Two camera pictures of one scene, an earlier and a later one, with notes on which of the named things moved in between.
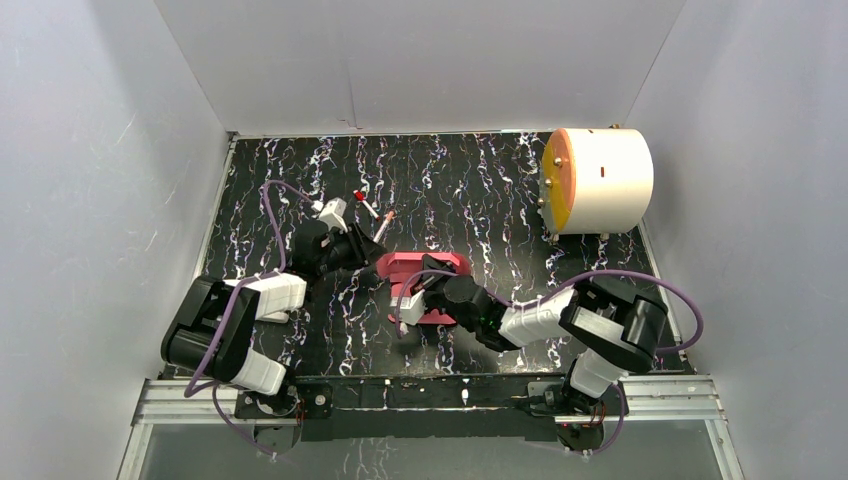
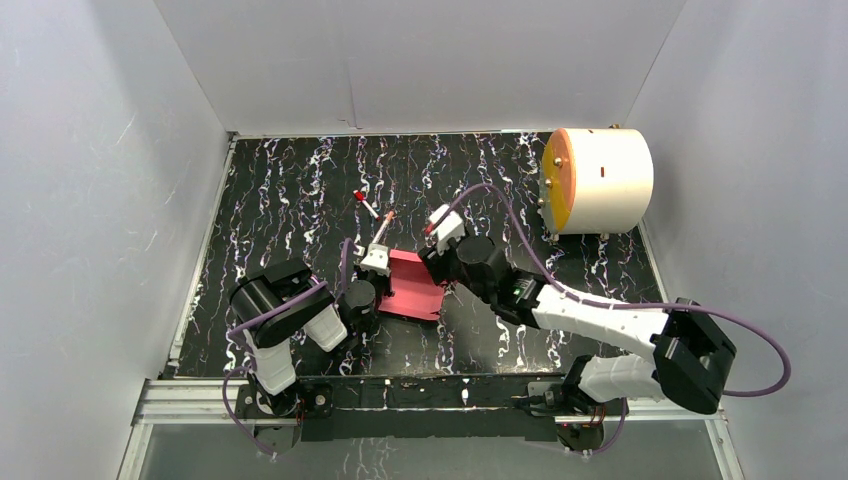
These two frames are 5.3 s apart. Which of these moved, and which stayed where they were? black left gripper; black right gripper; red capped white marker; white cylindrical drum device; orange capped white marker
Moved: black left gripper; black right gripper
Stayed: orange capped white marker; red capped white marker; white cylindrical drum device
